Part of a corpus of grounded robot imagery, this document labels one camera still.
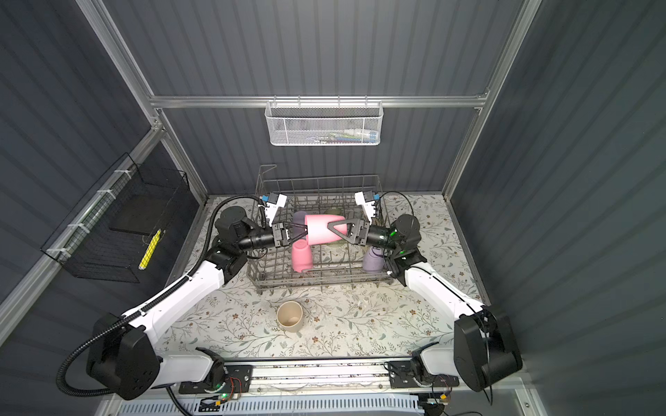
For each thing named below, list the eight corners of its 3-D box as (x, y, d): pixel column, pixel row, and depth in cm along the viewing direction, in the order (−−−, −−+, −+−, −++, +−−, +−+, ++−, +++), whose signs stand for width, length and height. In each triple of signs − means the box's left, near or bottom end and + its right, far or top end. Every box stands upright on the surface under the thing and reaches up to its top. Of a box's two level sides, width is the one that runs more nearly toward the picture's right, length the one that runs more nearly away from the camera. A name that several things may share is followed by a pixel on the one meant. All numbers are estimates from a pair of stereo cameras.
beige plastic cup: (280, 337, 83) (274, 327, 75) (284, 313, 88) (278, 301, 80) (300, 337, 83) (296, 327, 75) (303, 313, 88) (299, 301, 80)
